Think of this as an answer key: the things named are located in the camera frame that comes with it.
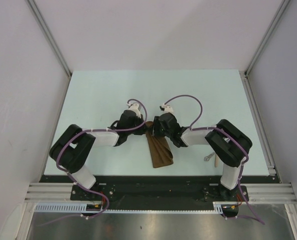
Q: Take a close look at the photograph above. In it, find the silver fork wooden handle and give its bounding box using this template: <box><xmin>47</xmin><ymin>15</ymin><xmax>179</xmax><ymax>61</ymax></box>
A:
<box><xmin>214</xmin><ymin>155</ymin><xmax>219</xmax><ymax>168</ymax></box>

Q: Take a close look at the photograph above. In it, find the silver ornate spoon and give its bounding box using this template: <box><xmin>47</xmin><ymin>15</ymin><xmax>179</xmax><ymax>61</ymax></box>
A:
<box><xmin>203</xmin><ymin>152</ymin><xmax>216</xmax><ymax>162</ymax></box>

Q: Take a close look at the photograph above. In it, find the left aluminium frame post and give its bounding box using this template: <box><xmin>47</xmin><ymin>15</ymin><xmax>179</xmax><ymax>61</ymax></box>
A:
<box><xmin>25</xmin><ymin>0</ymin><xmax>73</xmax><ymax>79</ymax></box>

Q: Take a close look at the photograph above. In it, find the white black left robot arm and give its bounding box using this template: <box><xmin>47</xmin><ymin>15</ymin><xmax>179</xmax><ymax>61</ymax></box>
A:
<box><xmin>49</xmin><ymin>103</ymin><xmax>146</xmax><ymax>200</ymax></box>

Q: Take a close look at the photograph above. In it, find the right aluminium frame post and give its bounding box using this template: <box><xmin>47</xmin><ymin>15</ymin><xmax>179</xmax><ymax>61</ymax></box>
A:
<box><xmin>243</xmin><ymin>0</ymin><xmax>293</xmax><ymax>78</ymax></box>

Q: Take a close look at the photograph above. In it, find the aluminium frame post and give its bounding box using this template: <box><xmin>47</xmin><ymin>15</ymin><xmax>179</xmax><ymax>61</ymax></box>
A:
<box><xmin>243</xmin><ymin>0</ymin><xmax>293</xmax><ymax>78</ymax></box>
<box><xmin>25</xmin><ymin>0</ymin><xmax>73</xmax><ymax>79</ymax></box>

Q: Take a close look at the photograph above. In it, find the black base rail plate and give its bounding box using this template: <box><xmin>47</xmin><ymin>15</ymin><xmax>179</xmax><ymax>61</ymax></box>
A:
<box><xmin>40</xmin><ymin>175</ymin><xmax>279</xmax><ymax>210</ymax></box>

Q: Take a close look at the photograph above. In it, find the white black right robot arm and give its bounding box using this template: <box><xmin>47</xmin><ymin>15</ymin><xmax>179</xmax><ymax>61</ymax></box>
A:
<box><xmin>152</xmin><ymin>112</ymin><xmax>253</xmax><ymax>201</ymax></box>

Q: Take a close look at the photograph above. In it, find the white slotted cable duct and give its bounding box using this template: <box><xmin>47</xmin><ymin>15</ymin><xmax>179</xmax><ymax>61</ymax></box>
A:
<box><xmin>33</xmin><ymin>201</ymin><xmax>241</xmax><ymax>216</ymax></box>

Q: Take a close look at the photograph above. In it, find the brown cloth napkin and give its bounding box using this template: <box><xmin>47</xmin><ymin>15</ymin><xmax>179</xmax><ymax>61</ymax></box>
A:
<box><xmin>145</xmin><ymin>121</ymin><xmax>174</xmax><ymax>168</ymax></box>

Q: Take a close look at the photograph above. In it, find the aluminium side rail profile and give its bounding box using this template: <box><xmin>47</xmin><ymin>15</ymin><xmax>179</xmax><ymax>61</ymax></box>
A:
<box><xmin>240</xmin><ymin>71</ymin><xmax>297</xmax><ymax>240</ymax></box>

